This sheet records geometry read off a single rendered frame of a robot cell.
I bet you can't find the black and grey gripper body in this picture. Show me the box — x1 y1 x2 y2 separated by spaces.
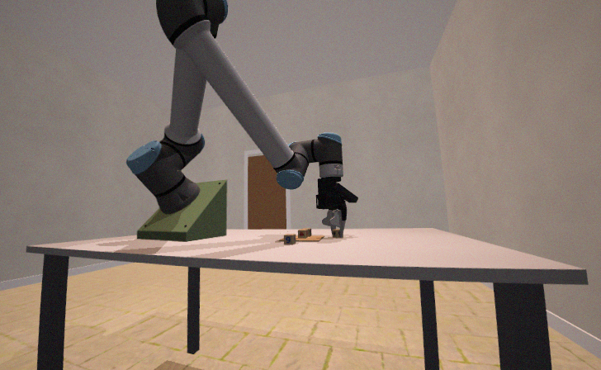
316 177 345 210

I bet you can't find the tan flat mat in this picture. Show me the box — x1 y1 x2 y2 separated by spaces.
296 235 324 242

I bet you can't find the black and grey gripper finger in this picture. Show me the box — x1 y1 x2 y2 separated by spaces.
329 200 347 238
322 209 336 232

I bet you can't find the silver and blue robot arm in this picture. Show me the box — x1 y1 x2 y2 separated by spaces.
126 0 343 214

